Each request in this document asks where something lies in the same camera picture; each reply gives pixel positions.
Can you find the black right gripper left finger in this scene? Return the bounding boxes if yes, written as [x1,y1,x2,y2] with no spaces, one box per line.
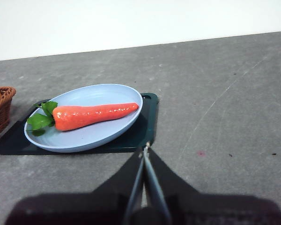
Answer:
[4,149,145,225]

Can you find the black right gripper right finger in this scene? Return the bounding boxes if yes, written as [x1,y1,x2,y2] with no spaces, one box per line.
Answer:
[144,147,281,225]

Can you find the orange carrot with green leaves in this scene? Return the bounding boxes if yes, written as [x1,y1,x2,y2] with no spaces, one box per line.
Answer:
[27,101,140,137]

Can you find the light blue round plate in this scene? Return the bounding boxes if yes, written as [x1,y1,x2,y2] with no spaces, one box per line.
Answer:
[24,83,144,153]

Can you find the black rectangular tray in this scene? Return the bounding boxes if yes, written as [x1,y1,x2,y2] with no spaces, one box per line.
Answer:
[0,92,159,156]

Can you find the brown wicker basket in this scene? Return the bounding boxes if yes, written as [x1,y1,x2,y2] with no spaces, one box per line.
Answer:
[0,86,16,141]

